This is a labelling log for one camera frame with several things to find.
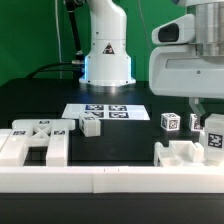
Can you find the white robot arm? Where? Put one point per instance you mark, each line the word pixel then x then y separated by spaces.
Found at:
pixel 108 65

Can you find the white chair seat part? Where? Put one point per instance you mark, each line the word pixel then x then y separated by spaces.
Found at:
pixel 179 154

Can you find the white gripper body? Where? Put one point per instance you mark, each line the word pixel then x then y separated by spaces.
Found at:
pixel 177 71

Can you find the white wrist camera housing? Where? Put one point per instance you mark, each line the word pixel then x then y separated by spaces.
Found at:
pixel 179 31

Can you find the white sheet with fiducial tags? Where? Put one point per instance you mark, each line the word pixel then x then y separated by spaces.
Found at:
pixel 107 111

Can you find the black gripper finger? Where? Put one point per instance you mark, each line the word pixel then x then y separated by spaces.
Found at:
pixel 197 108

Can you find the white chair back part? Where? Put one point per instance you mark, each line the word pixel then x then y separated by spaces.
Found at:
pixel 26 133

